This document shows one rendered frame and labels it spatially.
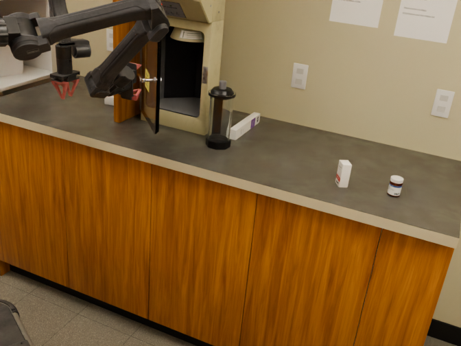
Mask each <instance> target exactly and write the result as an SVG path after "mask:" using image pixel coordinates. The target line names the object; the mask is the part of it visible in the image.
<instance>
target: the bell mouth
mask: <svg viewBox="0 0 461 346"><path fill-rule="evenodd" d="M170 37H171V38H172V39H175V40H177V41H184V42H191V43H203V42H204V34H203V33H202V32H201V31H196V30H188V29H184V28H179V27H174V29H173V32H172V34H171V36H170Z"/></svg>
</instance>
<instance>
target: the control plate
mask: <svg viewBox="0 0 461 346"><path fill-rule="evenodd" d="M161 3H162V6H163V9H164V11H165V13H166V15H169V16H177V17H181V18H186V16H185V14H184V12H183V10H182V8H181V6H180V4H179V3H174V2H169V1H161ZM170 5H172V7H171V6H170ZM166 11H167V12H166ZM171 11H172V13H171ZM176 12H178V14H176Z"/></svg>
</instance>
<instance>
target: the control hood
mask: <svg viewBox="0 0 461 346"><path fill-rule="evenodd" d="M161 1H169V2H174V3H179V4H180V6H181V8H182V10H183V12H184V14H185V16H186V18H181V17H177V16H169V15H166V16H169V17H174V18H178V19H186V20H190V21H199V22H203V23H211V22H212V15H213V0H161Z"/></svg>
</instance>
